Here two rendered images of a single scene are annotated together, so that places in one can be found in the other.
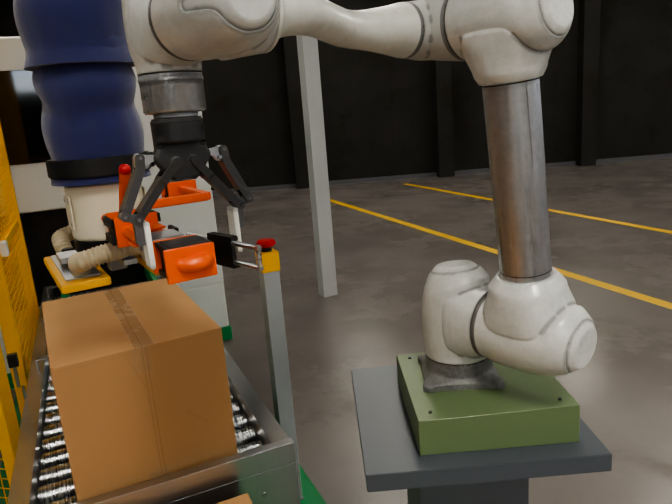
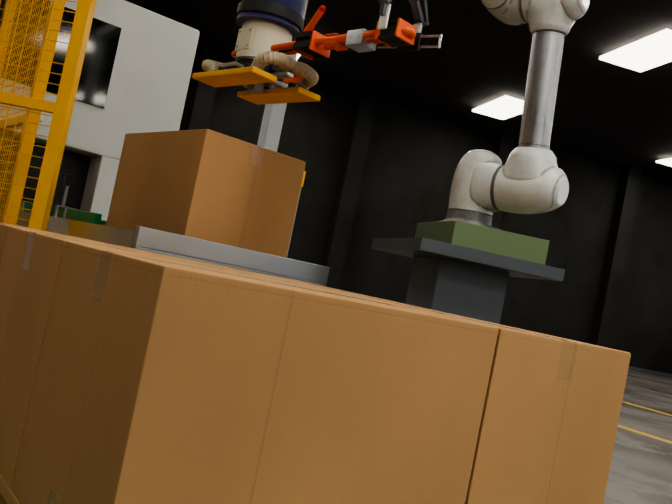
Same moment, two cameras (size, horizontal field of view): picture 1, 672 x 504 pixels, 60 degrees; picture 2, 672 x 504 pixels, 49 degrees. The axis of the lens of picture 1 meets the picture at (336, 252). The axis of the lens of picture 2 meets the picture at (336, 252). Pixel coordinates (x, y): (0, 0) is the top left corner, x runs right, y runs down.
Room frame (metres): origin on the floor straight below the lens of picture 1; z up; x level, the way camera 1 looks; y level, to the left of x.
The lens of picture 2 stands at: (-1.06, 0.73, 0.56)
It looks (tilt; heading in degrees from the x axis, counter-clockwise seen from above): 2 degrees up; 347
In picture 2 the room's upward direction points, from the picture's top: 11 degrees clockwise
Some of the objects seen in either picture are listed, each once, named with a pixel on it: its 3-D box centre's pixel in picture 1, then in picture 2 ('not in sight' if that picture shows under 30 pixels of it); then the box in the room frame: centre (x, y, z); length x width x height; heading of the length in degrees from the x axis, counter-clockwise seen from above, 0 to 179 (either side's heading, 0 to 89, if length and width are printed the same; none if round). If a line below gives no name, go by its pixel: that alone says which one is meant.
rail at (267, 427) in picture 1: (202, 339); not in sight; (2.48, 0.64, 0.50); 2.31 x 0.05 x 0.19; 23
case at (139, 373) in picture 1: (133, 377); (200, 201); (1.58, 0.62, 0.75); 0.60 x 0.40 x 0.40; 27
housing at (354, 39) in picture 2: (162, 246); (361, 40); (0.97, 0.29, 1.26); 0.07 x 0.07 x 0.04; 31
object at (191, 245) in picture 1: (183, 258); (395, 33); (0.85, 0.23, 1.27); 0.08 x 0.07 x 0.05; 31
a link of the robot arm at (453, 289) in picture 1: (459, 308); (478, 182); (1.27, -0.27, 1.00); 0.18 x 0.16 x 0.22; 38
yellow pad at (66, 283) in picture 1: (73, 263); (234, 72); (1.33, 0.61, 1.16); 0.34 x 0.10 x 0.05; 31
